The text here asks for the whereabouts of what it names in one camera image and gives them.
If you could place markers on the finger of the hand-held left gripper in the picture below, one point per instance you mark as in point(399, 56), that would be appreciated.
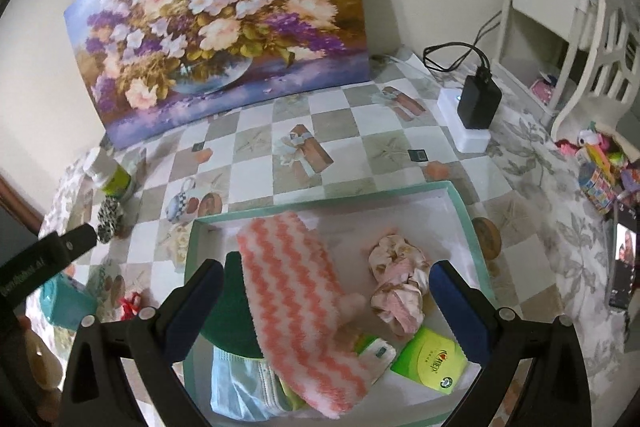
point(75, 242)

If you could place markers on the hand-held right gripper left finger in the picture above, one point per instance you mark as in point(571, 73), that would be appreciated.
point(192, 307)

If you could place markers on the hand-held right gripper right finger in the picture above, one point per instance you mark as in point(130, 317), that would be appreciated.
point(460, 307)

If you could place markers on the dark green cloth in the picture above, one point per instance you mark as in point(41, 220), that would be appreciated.
point(230, 307)

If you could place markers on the cream pink floral scrunchie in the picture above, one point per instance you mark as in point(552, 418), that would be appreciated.
point(400, 287)

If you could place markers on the pink white striped fuzzy sock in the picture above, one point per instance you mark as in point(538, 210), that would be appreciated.
point(300, 297)

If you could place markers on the mint green cardboard box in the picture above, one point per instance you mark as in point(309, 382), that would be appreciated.
point(325, 217)

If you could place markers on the leopard print scrunchie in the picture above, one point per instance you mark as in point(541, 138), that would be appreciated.
point(111, 219)

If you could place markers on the teal plastic container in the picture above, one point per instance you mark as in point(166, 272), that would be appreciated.
point(65, 304)

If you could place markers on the dark door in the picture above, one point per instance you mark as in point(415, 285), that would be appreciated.
point(10, 234)

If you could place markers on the small green packet box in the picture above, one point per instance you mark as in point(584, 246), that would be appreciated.
point(430, 359)

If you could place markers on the orange red scrunchie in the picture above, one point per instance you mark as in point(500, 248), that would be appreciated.
point(131, 306)

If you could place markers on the white medicine bottle green label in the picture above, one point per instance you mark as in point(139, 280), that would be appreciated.
point(112, 179)

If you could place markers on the light blue face mask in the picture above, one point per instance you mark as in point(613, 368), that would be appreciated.
point(235, 382)

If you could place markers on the small white green packet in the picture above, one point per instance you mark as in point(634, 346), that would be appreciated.
point(377, 352)

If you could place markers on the grey floral tablecloth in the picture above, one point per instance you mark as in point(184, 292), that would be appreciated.
point(530, 167)

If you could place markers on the black smartphone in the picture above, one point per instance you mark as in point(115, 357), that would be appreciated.
point(622, 267)

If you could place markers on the white power strip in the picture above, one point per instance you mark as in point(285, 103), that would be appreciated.
point(470, 139)

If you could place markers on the colourful toy box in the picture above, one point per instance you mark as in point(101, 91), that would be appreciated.
point(597, 184)

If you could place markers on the black charger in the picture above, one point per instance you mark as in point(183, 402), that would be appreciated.
point(480, 104)

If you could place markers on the flower bouquet painting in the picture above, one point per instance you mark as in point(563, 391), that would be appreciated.
point(215, 17)

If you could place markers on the white chair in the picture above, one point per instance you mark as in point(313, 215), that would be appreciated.
point(615, 37)

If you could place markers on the brown wooden door frame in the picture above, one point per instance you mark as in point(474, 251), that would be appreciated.
point(20, 202)

